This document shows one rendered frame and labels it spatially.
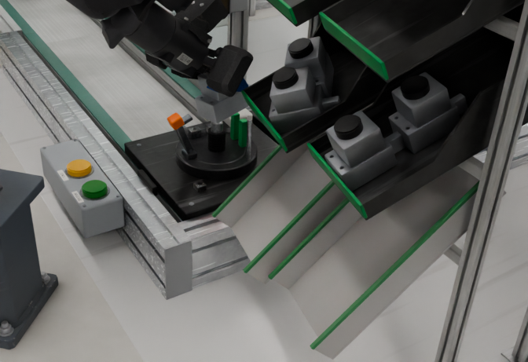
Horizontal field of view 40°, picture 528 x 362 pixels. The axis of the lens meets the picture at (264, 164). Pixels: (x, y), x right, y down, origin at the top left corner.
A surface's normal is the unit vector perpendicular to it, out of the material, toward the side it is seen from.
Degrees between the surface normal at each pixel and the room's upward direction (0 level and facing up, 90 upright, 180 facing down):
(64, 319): 0
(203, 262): 90
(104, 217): 90
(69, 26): 0
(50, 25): 0
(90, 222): 90
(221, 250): 90
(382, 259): 45
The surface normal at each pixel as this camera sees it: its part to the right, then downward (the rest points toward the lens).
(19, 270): 0.97, 0.16
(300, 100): -0.13, 0.70
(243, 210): 0.38, 0.51
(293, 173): -0.62, -0.47
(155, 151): 0.04, -0.84
